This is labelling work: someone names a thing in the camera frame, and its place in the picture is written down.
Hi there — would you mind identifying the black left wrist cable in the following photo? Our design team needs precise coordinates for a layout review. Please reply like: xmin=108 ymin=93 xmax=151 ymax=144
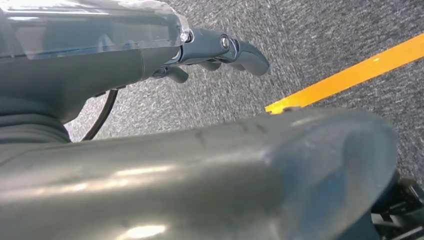
xmin=81 ymin=89 xmax=119 ymax=142

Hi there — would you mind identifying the yellow floor tape square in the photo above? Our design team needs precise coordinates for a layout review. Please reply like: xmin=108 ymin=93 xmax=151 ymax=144
xmin=264 ymin=33 xmax=424 ymax=115

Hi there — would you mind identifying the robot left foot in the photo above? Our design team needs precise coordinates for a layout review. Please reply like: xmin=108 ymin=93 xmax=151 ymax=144
xmin=334 ymin=172 xmax=424 ymax=240

